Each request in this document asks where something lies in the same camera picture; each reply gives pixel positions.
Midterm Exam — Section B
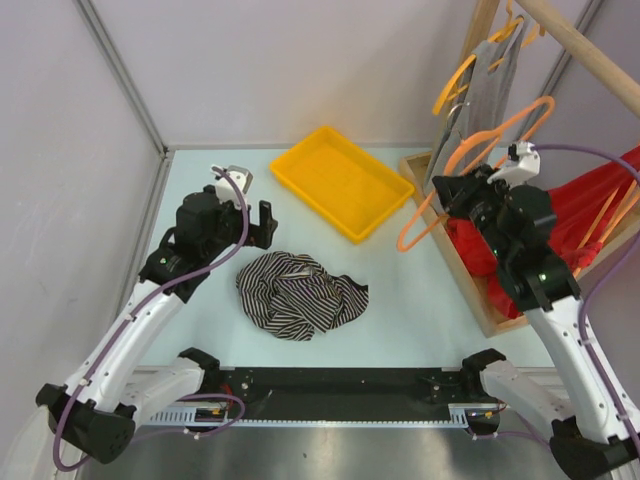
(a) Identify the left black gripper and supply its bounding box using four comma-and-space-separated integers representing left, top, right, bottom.
203, 193, 276, 260

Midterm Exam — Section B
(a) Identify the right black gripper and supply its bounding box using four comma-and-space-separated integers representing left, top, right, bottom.
433, 163, 515, 262

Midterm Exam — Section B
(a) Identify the striped tank top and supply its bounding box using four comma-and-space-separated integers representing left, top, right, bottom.
236, 251, 369, 342

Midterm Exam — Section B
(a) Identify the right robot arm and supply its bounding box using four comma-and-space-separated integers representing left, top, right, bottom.
433, 165, 639, 479

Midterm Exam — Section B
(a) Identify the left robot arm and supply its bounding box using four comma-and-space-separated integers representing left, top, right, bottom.
36, 185, 278, 472

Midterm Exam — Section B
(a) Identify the grey tank top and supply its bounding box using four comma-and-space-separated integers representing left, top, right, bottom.
422, 15, 529, 195

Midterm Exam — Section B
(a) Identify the orange hanger with grey top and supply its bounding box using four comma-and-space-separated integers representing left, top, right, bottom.
431, 1, 524, 116

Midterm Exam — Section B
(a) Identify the red tank top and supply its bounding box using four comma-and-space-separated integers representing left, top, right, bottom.
446, 163, 632, 319

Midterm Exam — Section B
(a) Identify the orange hanger with red top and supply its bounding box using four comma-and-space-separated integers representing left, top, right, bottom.
578, 180, 639, 257

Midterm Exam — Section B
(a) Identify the yellow plastic tray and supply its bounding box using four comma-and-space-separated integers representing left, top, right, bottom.
269, 126, 415, 244

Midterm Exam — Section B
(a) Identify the wooden clothes rack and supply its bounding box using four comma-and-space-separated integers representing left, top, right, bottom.
399, 1, 639, 338

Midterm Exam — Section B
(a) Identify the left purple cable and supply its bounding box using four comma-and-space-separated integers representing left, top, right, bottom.
52, 167, 247, 472

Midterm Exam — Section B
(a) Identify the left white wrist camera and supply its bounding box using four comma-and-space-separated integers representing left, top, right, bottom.
211, 164, 253, 210

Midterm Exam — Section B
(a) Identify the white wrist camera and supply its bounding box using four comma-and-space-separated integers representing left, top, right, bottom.
488, 141, 541, 187
211, 164, 253, 210

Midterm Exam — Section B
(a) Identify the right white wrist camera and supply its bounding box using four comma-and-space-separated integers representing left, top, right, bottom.
488, 141, 541, 187

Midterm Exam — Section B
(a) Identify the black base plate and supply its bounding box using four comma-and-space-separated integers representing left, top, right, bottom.
201, 367, 502, 414

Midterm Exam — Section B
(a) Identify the white cable duct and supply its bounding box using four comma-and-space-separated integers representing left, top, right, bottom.
146, 402, 506, 429

